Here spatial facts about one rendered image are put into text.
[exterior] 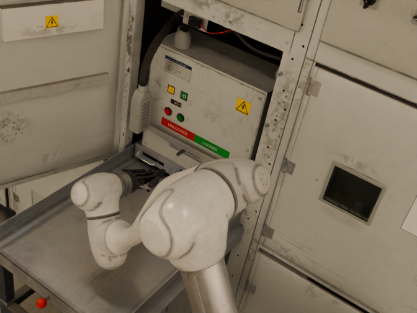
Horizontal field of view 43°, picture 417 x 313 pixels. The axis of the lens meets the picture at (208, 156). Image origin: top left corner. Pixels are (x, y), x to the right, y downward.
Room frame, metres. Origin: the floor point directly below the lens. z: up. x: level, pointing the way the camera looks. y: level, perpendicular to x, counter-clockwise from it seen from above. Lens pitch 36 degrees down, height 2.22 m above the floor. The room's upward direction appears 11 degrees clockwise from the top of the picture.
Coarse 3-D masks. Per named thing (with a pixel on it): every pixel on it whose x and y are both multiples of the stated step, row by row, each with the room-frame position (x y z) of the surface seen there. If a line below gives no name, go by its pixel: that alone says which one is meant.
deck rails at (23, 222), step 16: (112, 160) 1.69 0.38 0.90; (128, 160) 1.78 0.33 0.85; (80, 176) 1.54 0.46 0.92; (64, 192) 1.46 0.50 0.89; (32, 208) 1.34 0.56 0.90; (48, 208) 1.40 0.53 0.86; (64, 208) 1.42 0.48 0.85; (0, 224) 1.22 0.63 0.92; (16, 224) 1.27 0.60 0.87; (32, 224) 1.31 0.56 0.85; (0, 240) 1.21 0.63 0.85; (176, 272) 1.17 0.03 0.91; (160, 288) 1.10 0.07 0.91; (144, 304) 1.03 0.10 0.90
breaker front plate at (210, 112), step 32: (160, 64) 1.78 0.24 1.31; (192, 64) 1.72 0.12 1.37; (160, 96) 1.78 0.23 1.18; (192, 96) 1.71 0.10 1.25; (224, 96) 1.65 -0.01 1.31; (256, 96) 1.59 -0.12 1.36; (160, 128) 1.77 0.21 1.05; (192, 128) 1.70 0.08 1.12; (224, 128) 1.64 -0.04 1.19; (256, 128) 1.58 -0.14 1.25; (192, 160) 1.69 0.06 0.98
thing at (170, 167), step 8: (136, 144) 1.80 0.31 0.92; (136, 152) 1.80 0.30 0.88; (144, 152) 1.78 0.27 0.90; (152, 152) 1.76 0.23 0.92; (152, 160) 1.76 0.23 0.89; (160, 160) 1.74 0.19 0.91; (168, 160) 1.73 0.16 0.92; (160, 168) 1.74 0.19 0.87; (168, 168) 1.72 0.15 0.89; (176, 168) 1.70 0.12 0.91; (184, 168) 1.70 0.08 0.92
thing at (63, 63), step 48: (0, 0) 1.49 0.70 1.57; (48, 0) 1.63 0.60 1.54; (96, 0) 1.72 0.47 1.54; (0, 48) 1.51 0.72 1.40; (48, 48) 1.63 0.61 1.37; (96, 48) 1.75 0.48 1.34; (0, 96) 1.49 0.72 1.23; (48, 96) 1.62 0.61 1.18; (96, 96) 1.76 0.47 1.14; (0, 144) 1.49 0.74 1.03; (48, 144) 1.62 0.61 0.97; (96, 144) 1.76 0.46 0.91
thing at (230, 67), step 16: (192, 32) 1.95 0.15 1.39; (176, 48) 1.78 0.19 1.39; (192, 48) 1.81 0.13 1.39; (208, 48) 1.84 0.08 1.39; (224, 48) 1.86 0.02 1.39; (208, 64) 1.70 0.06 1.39; (224, 64) 1.73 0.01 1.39; (240, 64) 1.76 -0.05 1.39; (256, 64) 1.79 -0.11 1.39; (272, 64) 1.81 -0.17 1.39; (240, 80) 1.63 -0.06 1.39; (256, 80) 1.66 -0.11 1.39; (272, 80) 1.68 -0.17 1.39; (256, 144) 1.60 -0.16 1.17
